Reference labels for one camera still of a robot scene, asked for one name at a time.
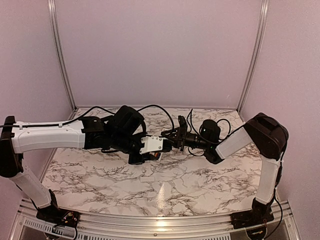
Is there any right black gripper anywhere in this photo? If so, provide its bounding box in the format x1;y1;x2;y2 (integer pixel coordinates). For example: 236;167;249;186
161;125;210;151

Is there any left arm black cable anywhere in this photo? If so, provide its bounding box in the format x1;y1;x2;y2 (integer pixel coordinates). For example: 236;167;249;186
0;104;176;153

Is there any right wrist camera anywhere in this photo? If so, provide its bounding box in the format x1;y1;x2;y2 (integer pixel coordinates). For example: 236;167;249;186
178;115;188;129

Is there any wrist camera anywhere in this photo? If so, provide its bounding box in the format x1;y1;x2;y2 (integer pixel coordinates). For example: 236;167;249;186
139;135;173;154
178;115;188;129

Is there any left aluminium frame post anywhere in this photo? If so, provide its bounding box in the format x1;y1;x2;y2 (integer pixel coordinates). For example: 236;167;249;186
47;0;77;111

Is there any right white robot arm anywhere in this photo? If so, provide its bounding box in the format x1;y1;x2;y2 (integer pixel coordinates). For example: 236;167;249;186
160;112;289;224

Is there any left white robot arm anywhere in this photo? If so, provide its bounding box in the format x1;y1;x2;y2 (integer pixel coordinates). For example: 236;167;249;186
0;105;153;223

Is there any front aluminium rail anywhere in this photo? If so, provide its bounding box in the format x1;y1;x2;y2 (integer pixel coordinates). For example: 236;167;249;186
9;198;301;240

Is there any aluminium frame post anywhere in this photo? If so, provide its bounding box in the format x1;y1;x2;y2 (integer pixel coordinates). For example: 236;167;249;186
47;0;77;111
236;0;270;115

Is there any white battery cover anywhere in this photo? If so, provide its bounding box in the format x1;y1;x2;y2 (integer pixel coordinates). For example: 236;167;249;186
140;177;155;183

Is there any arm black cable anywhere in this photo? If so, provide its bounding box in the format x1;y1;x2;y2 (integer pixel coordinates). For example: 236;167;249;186
187;108;285;240
0;104;176;153

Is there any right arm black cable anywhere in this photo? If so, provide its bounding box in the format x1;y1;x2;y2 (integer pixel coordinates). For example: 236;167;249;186
187;108;285;240

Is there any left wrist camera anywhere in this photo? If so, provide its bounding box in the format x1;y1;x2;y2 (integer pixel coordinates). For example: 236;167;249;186
139;135;173;154

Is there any right aluminium frame post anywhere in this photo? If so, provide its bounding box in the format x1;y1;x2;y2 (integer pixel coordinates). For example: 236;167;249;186
236;0;270;115

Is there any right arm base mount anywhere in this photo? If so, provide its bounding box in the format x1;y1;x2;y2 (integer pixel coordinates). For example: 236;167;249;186
230;198;274;229

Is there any white remote control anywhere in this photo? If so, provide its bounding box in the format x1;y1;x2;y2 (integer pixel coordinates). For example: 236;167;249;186
150;128;168;161

